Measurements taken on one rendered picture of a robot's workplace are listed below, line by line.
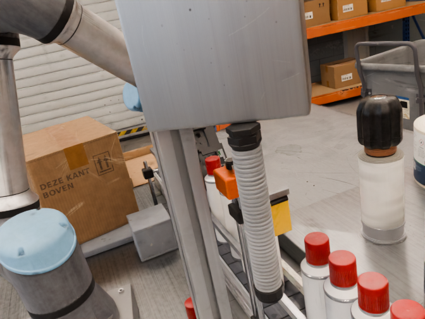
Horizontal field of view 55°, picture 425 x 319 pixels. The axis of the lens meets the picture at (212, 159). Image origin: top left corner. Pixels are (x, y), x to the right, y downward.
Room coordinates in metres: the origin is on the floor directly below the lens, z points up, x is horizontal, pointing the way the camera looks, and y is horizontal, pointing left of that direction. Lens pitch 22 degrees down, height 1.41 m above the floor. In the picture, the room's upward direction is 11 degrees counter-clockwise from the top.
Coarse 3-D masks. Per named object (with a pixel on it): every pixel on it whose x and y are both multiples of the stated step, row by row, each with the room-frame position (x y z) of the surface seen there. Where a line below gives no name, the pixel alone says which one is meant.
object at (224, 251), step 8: (160, 176) 1.27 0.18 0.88; (216, 240) 0.82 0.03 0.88; (224, 248) 0.78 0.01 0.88; (224, 256) 0.75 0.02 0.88; (232, 264) 0.72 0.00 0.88; (240, 264) 0.71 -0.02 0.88; (240, 272) 0.69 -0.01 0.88; (240, 280) 0.66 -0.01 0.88; (288, 280) 0.64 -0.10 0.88; (248, 288) 0.64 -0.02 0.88; (288, 288) 0.61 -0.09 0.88; (296, 288) 0.61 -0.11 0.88; (288, 296) 0.59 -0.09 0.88; (296, 296) 0.59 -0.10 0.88; (264, 304) 0.58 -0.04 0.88; (272, 304) 0.58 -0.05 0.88; (280, 304) 0.58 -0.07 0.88; (296, 304) 0.57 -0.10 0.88; (304, 304) 0.57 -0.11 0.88; (264, 312) 0.57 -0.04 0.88; (272, 312) 0.56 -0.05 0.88; (280, 312) 0.56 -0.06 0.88; (304, 312) 0.55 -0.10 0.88
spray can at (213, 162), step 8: (208, 160) 0.81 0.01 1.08; (216, 160) 0.81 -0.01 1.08; (208, 168) 0.81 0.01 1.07; (216, 168) 0.81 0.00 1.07; (208, 176) 0.82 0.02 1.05; (208, 184) 0.81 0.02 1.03; (208, 192) 0.81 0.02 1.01; (216, 192) 0.80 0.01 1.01; (216, 200) 0.80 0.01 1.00; (216, 208) 0.80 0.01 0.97; (216, 216) 0.80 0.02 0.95; (224, 224) 0.80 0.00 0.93; (216, 232) 0.81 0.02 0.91; (224, 240) 0.80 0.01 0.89
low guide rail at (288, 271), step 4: (284, 264) 0.64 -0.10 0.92; (284, 268) 0.63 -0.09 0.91; (288, 268) 0.63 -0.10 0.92; (284, 272) 0.63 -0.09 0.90; (288, 272) 0.62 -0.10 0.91; (292, 272) 0.61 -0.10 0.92; (288, 276) 0.62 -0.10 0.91; (292, 276) 0.60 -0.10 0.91; (296, 276) 0.60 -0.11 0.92; (292, 280) 0.60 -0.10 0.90; (296, 280) 0.59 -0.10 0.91; (300, 280) 0.59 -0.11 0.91; (296, 284) 0.59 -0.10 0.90; (300, 284) 0.58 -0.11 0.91; (300, 288) 0.58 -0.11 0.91
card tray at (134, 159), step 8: (128, 152) 1.63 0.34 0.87; (136, 152) 1.64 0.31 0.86; (144, 152) 1.65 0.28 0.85; (128, 160) 1.62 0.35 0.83; (136, 160) 1.61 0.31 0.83; (144, 160) 1.59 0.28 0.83; (152, 160) 1.57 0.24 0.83; (128, 168) 1.53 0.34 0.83; (136, 168) 1.51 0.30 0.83; (152, 168) 1.48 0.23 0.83; (136, 176) 1.43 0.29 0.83; (136, 184) 1.35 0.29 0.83
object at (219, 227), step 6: (150, 150) 1.34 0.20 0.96; (216, 222) 0.76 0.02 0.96; (216, 228) 0.75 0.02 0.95; (222, 228) 0.73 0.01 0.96; (222, 234) 0.72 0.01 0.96; (228, 234) 0.71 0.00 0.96; (228, 240) 0.69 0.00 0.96; (234, 240) 0.68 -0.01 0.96; (234, 246) 0.66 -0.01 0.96; (240, 252) 0.64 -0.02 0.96; (282, 300) 0.50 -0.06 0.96; (288, 300) 0.49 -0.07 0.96; (282, 306) 0.50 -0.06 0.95; (288, 306) 0.48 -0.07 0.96; (294, 306) 0.48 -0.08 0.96; (288, 312) 0.48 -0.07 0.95; (294, 312) 0.47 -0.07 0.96; (300, 312) 0.46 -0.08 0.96; (294, 318) 0.46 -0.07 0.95; (300, 318) 0.45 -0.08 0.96; (306, 318) 0.45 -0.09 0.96
